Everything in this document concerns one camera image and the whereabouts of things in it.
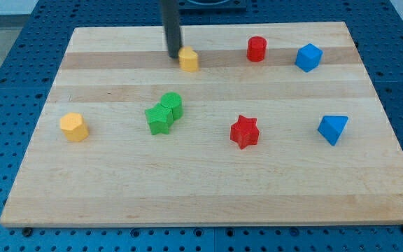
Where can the green cylinder block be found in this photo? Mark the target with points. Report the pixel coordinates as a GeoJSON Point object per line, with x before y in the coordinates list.
{"type": "Point", "coordinates": [173, 101]}

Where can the red star block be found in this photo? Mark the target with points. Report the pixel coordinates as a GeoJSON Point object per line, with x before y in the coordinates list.
{"type": "Point", "coordinates": [244, 132]}

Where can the black cylindrical robot pointer rod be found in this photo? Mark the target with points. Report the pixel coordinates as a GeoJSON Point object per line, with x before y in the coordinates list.
{"type": "Point", "coordinates": [171, 25]}

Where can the wooden board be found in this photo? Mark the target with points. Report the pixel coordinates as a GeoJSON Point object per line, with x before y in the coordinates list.
{"type": "Point", "coordinates": [123, 176]}

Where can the yellow hexagon block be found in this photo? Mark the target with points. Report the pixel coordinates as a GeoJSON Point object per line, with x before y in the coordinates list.
{"type": "Point", "coordinates": [74, 127]}

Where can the blue triangle block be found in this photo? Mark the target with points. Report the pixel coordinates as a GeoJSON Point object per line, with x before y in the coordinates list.
{"type": "Point", "coordinates": [331, 127]}

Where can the yellow heart block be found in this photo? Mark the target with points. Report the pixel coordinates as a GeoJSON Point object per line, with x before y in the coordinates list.
{"type": "Point", "coordinates": [188, 59]}

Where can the blue cube block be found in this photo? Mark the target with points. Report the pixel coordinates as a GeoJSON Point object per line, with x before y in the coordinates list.
{"type": "Point", "coordinates": [308, 57]}

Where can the red cylinder block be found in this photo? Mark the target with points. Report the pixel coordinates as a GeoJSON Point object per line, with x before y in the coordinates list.
{"type": "Point", "coordinates": [256, 49]}

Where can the green star block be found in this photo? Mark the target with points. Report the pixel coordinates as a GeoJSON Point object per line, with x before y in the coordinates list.
{"type": "Point", "coordinates": [159, 119]}

